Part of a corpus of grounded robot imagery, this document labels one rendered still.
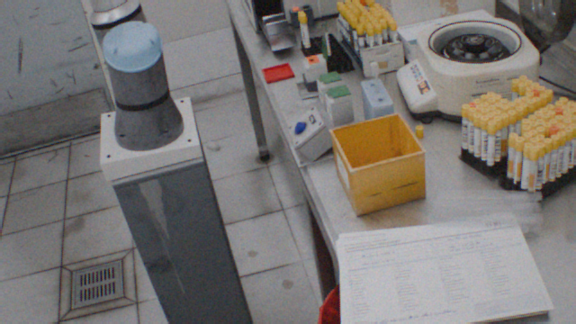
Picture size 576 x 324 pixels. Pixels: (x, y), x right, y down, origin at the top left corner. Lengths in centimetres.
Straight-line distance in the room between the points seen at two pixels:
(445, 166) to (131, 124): 62
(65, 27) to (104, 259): 113
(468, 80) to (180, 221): 67
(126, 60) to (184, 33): 195
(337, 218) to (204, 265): 48
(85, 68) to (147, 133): 190
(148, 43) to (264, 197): 145
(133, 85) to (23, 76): 199
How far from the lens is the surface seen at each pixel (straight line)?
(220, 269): 156
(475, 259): 105
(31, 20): 316
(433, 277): 102
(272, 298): 225
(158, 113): 136
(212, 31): 326
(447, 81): 132
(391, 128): 123
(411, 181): 115
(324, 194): 121
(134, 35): 133
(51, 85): 328
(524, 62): 136
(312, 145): 127
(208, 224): 147
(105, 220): 279
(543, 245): 110
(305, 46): 167
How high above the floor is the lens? 163
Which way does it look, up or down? 35 degrees down
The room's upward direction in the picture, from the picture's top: 11 degrees counter-clockwise
